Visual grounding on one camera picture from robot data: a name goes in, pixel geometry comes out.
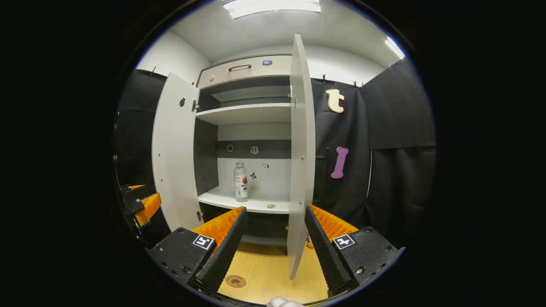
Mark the grey cabinet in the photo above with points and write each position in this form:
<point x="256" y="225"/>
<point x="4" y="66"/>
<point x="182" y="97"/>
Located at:
<point x="273" y="132"/>

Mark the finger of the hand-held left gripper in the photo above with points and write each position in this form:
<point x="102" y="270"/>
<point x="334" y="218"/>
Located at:
<point x="134" y="192"/>
<point x="150" y="204"/>

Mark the grey cabinet drawer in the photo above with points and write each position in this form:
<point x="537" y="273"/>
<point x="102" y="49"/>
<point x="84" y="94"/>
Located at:
<point x="260" y="76"/>

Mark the large ceiling light panel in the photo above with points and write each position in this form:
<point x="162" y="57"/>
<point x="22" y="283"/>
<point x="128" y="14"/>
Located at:
<point x="273" y="7"/>

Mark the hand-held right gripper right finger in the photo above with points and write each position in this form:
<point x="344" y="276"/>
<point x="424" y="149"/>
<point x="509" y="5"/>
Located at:
<point x="326" y="251"/>

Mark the white cabinet shelf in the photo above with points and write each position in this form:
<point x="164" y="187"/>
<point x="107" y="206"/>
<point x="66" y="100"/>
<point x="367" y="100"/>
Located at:
<point x="222" y="198"/>
<point x="247" y="113"/>

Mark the penguin plush toy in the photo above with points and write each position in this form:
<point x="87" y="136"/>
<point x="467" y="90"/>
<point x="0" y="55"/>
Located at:
<point x="310" y="244"/>

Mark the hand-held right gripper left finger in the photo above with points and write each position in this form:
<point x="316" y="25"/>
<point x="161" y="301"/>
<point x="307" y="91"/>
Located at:
<point x="226" y="251"/>

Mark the clear plastic bottle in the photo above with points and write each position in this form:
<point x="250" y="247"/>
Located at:
<point x="241" y="183"/>

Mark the round wooden coaster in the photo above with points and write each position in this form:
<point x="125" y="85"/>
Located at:
<point x="235" y="281"/>

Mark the small ceiling light panel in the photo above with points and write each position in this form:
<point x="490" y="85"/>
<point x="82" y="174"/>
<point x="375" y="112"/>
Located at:
<point x="394" y="47"/>

